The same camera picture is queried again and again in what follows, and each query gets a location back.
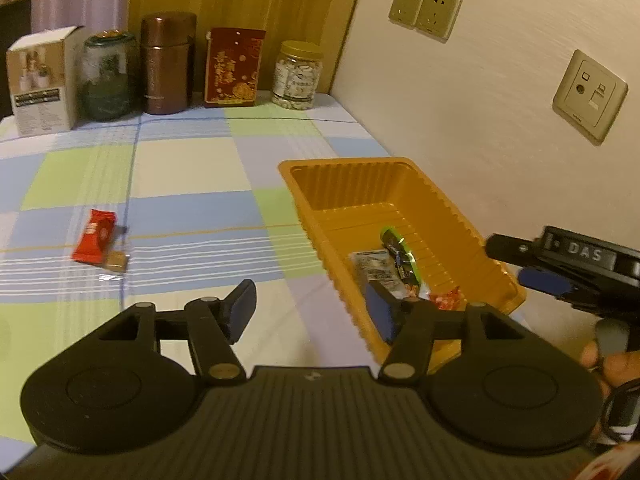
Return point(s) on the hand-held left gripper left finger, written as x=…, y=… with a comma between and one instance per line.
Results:
x=245, y=306

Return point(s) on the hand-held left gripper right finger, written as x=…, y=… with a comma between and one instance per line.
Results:
x=377, y=315

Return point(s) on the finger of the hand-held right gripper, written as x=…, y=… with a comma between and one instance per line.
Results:
x=542, y=280
x=510, y=249

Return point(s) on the clear snack packet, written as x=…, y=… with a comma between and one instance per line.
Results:
x=375, y=267

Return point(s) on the green snack packet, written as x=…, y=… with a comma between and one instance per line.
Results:
x=397, y=250

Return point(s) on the small red snack packet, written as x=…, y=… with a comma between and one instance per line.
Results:
x=445, y=300

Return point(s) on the orange plastic tray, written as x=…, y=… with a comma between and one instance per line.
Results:
x=350, y=195

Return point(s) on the person's right hand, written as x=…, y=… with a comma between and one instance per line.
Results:
x=620, y=367

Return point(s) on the brown wrapped candy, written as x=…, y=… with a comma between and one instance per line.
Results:
x=116, y=260

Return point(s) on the checked tablecloth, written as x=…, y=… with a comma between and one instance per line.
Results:
x=200, y=170

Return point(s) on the red pillow snack packet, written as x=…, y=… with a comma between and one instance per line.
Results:
x=95, y=235

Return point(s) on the clear plastic nut jar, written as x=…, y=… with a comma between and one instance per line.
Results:
x=297, y=77

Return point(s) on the red printed box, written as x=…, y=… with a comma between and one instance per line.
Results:
x=234, y=67

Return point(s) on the brown metal canister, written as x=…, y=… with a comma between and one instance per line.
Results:
x=167, y=60

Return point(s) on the green glass jar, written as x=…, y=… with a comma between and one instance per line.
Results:
x=107, y=77

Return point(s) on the white cardboard box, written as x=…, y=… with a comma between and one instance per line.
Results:
x=37, y=85

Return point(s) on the black chair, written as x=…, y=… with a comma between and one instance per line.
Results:
x=12, y=55

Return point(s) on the beige wall data panel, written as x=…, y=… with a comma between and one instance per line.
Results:
x=590, y=95

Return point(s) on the beige wall socket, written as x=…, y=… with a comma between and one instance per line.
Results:
x=406, y=4
x=439, y=15

